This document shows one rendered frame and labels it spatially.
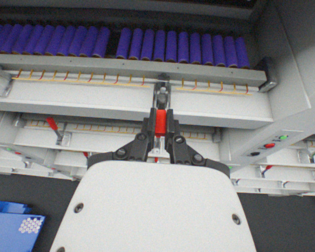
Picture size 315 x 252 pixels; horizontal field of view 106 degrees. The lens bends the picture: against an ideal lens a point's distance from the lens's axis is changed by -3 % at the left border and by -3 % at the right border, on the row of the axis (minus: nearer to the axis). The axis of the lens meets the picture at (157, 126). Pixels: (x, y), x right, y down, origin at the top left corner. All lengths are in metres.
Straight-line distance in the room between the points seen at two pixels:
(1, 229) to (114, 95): 1.17
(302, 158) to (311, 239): 1.00
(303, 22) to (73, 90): 0.34
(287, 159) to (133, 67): 0.49
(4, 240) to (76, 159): 0.77
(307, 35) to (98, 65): 0.28
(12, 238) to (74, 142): 0.93
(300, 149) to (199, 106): 0.41
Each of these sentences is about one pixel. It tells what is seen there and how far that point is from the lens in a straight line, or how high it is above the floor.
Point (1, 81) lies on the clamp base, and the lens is 0.32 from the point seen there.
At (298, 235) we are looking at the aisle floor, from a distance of 1.44.
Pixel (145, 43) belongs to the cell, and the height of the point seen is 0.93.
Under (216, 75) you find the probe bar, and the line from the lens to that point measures 0.22.
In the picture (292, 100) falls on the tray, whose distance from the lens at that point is 0.25.
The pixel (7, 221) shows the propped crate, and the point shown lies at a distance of 1.28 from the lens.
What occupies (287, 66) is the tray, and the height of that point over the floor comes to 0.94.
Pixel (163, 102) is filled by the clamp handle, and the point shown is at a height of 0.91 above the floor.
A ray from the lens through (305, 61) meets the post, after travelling 0.26.
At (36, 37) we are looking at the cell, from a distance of 0.34.
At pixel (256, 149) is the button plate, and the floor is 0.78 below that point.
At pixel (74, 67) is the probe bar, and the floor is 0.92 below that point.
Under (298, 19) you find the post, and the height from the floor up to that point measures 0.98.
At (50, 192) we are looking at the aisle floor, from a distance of 1.27.
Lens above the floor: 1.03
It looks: 56 degrees down
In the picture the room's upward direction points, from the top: 4 degrees clockwise
